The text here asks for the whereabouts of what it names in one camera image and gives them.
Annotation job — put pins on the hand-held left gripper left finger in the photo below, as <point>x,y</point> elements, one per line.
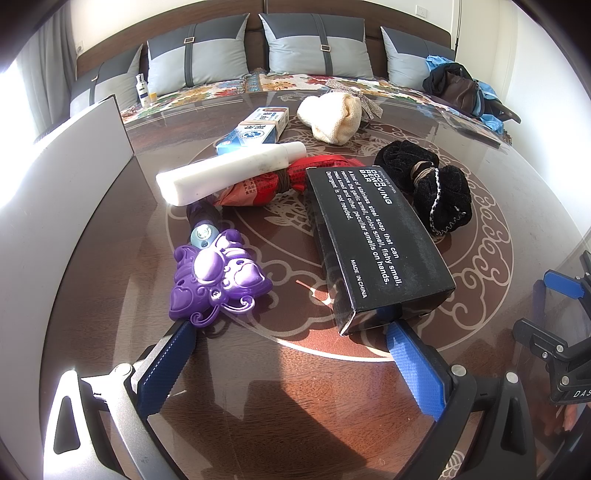
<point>161,364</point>

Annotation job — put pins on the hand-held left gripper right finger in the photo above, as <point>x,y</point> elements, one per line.
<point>411,364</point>

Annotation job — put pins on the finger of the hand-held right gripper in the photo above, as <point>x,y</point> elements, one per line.
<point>565,284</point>
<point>538,337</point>

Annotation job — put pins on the purple butterfly toy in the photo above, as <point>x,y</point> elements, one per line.
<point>221,277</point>

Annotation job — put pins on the black printed box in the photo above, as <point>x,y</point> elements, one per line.
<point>369,235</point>

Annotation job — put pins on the black velvet scrunchie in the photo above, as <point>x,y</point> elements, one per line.
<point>443,194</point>

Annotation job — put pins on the white tube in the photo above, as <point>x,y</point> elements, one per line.
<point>217,175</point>

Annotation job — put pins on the red snack packet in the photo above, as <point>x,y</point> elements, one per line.
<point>258,187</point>

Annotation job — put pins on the blue white ointment box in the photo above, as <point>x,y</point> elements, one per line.
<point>258,127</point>

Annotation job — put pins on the brown patterned glass desktop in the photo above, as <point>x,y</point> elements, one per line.
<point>231,383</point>

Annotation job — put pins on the person's right hand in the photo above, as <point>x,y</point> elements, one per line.
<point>570,417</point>

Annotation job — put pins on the dark bag with blue cloth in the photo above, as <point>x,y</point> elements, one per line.
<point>489,94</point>

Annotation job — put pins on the brown leather bag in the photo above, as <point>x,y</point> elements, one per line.
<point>455,90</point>

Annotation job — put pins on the cream knitted cloth bundle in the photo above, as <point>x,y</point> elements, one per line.
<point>330,115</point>

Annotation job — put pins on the silver glitter bow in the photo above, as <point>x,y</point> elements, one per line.
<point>369,104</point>

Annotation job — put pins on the white pump bottle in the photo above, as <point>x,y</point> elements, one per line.
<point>141,90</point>

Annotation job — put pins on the floral blanket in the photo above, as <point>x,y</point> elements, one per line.
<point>207,90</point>

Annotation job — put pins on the grey curtain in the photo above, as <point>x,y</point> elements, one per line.
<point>41,69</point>

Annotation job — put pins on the brown sofa backrest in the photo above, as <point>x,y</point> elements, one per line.
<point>254,37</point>

